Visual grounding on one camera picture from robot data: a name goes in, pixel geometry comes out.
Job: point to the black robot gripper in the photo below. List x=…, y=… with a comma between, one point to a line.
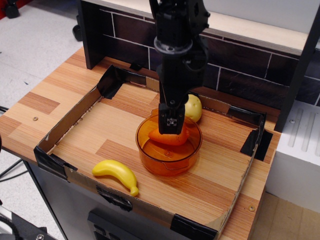
x=182, y=69

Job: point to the orange toy carrot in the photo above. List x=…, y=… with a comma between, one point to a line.
x=170, y=139

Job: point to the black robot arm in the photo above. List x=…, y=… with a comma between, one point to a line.
x=179, y=21

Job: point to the orange transparent plastic pot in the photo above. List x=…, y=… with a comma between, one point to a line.
x=167, y=160

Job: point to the cardboard fence with black tape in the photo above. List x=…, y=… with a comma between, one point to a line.
x=194, y=205

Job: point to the yellow toy potato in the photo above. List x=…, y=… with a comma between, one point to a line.
x=193, y=108

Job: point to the yellow toy banana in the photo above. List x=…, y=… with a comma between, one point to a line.
x=119, y=171

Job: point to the dark brick backsplash panel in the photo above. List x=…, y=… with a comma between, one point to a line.
x=248, y=60

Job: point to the black chair caster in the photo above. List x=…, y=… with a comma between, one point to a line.
x=76, y=30

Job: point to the white toy sink drainboard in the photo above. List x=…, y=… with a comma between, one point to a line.
x=295, y=171

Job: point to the black stand base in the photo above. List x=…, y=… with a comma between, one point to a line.
x=10, y=9

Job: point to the black equipment bottom left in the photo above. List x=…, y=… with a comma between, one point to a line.
x=14, y=227

